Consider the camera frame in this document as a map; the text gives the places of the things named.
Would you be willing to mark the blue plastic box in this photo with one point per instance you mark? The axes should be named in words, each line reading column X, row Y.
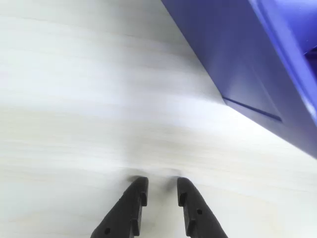
column 235, row 49

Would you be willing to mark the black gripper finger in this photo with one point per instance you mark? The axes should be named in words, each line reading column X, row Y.
column 123, row 213
column 195, row 213

